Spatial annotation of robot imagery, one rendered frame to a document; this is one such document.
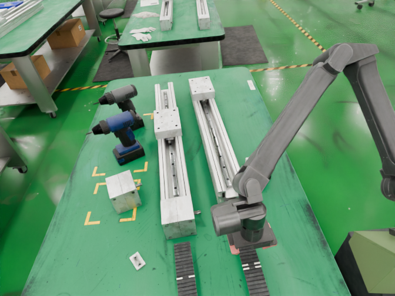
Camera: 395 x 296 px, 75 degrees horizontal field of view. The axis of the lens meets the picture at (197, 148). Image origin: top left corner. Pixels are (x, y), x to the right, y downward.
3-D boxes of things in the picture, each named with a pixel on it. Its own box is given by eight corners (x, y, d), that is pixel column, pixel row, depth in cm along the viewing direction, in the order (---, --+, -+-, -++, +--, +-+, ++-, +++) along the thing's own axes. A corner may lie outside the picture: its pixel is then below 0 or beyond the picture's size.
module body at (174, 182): (193, 211, 91) (190, 196, 85) (164, 216, 90) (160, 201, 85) (174, 95, 150) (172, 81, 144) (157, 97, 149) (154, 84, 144)
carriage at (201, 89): (215, 103, 130) (214, 90, 125) (193, 106, 129) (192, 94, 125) (209, 87, 142) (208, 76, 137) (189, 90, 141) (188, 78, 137)
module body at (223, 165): (245, 202, 92) (247, 187, 86) (218, 207, 91) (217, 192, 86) (207, 90, 151) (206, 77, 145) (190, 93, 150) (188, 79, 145)
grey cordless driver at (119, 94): (147, 125, 130) (136, 87, 115) (109, 141, 123) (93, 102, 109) (141, 118, 135) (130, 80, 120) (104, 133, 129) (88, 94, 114)
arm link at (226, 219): (258, 177, 58) (247, 174, 66) (208, 188, 56) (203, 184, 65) (270, 229, 57) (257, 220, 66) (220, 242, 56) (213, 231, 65)
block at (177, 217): (204, 233, 84) (202, 217, 78) (166, 239, 84) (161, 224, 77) (200, 209, 91) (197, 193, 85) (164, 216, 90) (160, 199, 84)
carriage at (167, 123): (183, 140, 111) (181, 128, 106) (157, 144, 110) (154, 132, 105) (179, 118, 122) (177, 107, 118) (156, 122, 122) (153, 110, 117)
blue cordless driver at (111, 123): (148, 155, 114) (136, 114, 99) (104, 174, 108) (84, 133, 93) (141, 145, 119) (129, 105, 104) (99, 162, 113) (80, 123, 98)
